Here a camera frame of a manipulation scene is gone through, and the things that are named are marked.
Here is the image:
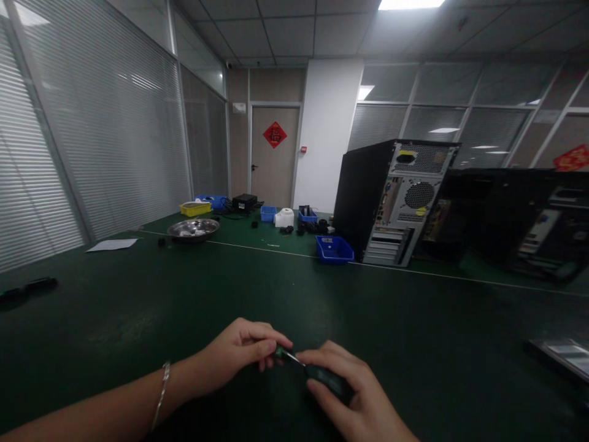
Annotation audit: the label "ceiling light panel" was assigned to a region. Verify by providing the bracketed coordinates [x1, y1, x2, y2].
[377, 0, 446, 12]

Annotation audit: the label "large blue plastic bin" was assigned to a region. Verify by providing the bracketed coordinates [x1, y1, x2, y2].
[315, 235, 356, 266]

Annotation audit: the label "person's left hand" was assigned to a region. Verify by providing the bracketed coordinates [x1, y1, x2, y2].
[196, 317, 295, 400]

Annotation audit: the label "white paper sheet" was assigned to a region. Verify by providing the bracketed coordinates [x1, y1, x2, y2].
[85, 237, 139, 254]

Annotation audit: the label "red diamond door decoration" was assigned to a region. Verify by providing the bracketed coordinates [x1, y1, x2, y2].
[262, 121, 288, 150]

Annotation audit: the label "yellow plastic bin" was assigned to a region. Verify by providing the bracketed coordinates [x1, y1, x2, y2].
[179, 200, 213, 218]

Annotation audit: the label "flat black plastic part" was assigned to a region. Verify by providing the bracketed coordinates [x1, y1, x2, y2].
[0, 276, 60, 306]

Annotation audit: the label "black computer tower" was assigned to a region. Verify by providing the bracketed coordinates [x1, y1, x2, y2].
[331, 139, 462, 268]

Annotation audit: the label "red wall decoration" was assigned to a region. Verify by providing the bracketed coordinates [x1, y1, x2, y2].
[552, 143, 589, 173]

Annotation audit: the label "small green-handled screwdriver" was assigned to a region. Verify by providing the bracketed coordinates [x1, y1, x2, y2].
[274, 345, 307, 369]

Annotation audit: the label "black power supply box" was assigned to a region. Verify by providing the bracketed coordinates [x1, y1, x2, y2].
[231, 193, 259, 214]

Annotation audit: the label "blue bin with white contents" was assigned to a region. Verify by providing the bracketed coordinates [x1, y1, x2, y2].
[194, 195, 229, 211]

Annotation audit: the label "pile of black parts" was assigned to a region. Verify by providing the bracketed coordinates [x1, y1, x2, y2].
[279, 219, 336, 237]

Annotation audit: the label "black rounded device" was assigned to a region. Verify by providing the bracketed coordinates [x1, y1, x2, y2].
[305, 363, 356, 406]

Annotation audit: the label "metal bowl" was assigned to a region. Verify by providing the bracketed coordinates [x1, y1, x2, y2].
[166, 217, 221, 244]

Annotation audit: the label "person's right hand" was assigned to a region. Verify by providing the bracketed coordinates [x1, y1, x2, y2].
[294, 340, 420, 442]

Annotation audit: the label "flat black tray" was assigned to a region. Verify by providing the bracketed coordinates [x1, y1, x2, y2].
[523, 338, 589, 384]

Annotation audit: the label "wooden door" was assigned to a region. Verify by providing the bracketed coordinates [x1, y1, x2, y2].
[250, 106, 301, 209]

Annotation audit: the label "open black computer case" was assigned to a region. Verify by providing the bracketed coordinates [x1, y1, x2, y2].
[413, 167, 589, 284]

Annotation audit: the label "window blinds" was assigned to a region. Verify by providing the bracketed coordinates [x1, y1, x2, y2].
[0, 0, 229, 273]

